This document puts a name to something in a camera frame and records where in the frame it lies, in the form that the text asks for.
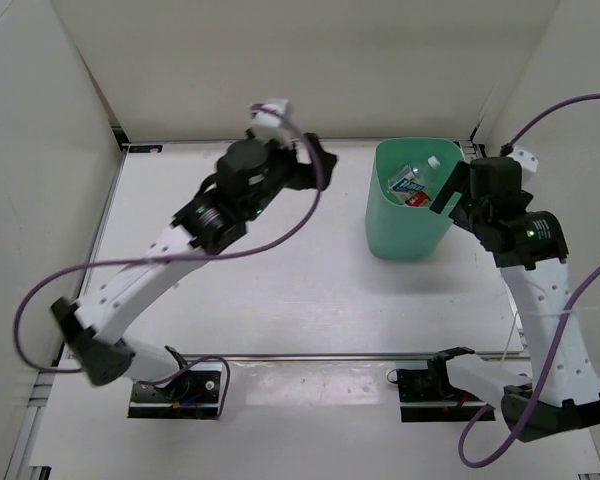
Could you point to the blue label plastic bottle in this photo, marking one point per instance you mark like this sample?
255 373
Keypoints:
413 177

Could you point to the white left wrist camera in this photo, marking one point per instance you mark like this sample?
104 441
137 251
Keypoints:
268 126

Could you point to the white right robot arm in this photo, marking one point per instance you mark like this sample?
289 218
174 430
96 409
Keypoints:
564 391

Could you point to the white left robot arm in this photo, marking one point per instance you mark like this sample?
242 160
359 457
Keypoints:
94 325

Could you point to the aluminium table edge rail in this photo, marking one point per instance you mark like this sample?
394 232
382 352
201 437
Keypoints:
421 356

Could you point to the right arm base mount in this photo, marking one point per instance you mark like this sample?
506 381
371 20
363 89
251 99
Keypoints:
425 395

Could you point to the red label plastic bottle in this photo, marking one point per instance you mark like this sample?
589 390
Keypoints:
415 199

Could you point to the green plastic bin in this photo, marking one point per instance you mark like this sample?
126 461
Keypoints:
395 231

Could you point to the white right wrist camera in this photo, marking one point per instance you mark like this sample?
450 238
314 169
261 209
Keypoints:
527 160

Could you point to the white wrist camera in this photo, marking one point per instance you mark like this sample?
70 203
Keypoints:
268 126
527 160

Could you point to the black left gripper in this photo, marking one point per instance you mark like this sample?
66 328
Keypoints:
305 175

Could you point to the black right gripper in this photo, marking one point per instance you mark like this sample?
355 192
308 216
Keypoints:
457 183

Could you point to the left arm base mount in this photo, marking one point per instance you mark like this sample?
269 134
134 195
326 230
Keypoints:
198 394

